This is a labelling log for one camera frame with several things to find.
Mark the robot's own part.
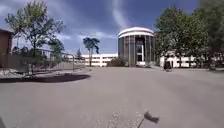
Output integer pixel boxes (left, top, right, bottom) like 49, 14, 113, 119
136, 111, 160, 128

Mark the tall leafy tree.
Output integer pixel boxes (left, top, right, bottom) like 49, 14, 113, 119
4, 0, 66, 76

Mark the person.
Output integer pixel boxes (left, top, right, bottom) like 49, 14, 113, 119
163, 57, 173, 72

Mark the metal wire fence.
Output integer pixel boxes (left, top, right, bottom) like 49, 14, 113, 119
0, 48, 86, 76

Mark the brown brick building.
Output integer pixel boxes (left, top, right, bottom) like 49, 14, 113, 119
0, 28, 15, 70

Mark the group of large trees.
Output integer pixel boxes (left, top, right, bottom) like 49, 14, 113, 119
153, 0, 224, 69

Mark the dark bush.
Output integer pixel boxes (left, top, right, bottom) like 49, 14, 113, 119
106, 57, 127, 68

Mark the white building behind trees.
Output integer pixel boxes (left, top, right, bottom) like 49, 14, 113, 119
159, 53, 198, 69

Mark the slim dark tree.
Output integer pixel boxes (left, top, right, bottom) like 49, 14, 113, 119
82, 36, 101, 68

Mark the white low building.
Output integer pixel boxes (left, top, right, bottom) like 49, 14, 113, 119
73, 53, 119, 68

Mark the round glass building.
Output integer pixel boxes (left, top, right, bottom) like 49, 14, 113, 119
117, 26, 157, 67

